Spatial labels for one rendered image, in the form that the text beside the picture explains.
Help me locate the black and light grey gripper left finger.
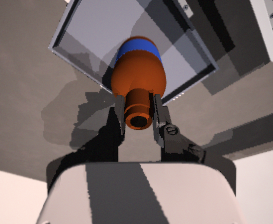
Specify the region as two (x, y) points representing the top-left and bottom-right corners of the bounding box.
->
(46, 95), (126, 195)

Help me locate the brown bottle with blue band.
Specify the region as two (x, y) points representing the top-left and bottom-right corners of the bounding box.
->
(111, 36), (167, 130)

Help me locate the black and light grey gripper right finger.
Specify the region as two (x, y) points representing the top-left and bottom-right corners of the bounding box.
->
(152, 94), (236, 197)

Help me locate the grey rectangular tray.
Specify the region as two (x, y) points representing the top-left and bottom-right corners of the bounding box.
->
(48, 0), (220, 106)

